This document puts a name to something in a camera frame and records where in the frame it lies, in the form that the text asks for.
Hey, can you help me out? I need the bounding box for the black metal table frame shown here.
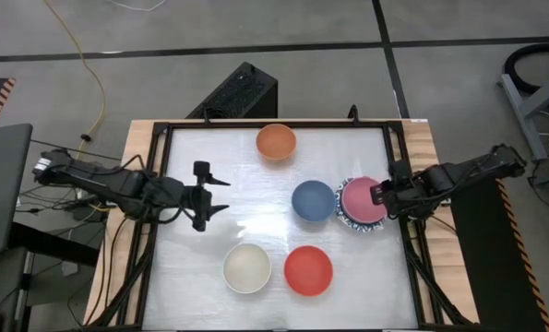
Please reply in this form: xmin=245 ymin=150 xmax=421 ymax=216
xmin=87 ymin=104 xmax=476 ymax=332

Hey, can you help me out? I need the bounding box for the white speckled bowl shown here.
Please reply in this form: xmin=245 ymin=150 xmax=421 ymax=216
xmin=222 ymin=243 xmax=273 ymax=295

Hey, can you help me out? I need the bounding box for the white cable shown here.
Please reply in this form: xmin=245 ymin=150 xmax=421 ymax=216
xmin=105 ymin=0 xmax=169 ymax=13

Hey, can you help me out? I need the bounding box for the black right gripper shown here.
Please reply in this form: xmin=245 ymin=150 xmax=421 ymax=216
xmin=369 ymin=159 xmax=430 ymax=219

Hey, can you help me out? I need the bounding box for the orange bowl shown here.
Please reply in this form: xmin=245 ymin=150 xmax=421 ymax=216
xmin=256 ymin=123 xmax=298 ymax=162

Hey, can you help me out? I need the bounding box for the pink bowl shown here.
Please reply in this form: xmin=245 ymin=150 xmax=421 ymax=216
xmin=340 ymin=176 xmax=388 ymax=224

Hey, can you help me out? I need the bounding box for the yellow cable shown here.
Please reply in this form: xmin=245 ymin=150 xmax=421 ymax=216
xmin=42 ymin=0 xmax=107 ymax=160

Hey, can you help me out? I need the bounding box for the blue patterned paper bowl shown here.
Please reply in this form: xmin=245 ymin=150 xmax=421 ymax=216
xmin=334 ymin=177 xmax=388 ymax=232

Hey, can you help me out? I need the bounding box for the black perforated computer tower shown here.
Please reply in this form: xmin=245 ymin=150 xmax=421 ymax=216
xmin=185 ymin=61 xmax=279 ymax=120

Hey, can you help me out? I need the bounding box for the grey metal stand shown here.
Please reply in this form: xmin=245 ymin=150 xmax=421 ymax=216
xmin=498 ymin=66 xmax=549 ymax=161

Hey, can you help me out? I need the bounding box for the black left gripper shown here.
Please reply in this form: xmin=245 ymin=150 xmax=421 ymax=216
xmin=180 ymin=160 xmax=232 ymax=232

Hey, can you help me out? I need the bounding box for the long hazard-striped black mat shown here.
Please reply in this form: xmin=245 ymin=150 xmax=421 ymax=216
xmin=448 ymin=177 xmax=549 ymax=332

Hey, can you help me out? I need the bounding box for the red bowl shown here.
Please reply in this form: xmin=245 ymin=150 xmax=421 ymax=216
xmin=283 ymin=244 xmax=334 ymax=298

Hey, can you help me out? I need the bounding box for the black hose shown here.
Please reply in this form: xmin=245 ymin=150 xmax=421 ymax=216
xmin=503 ymin=41 xmax=549 ymax=96

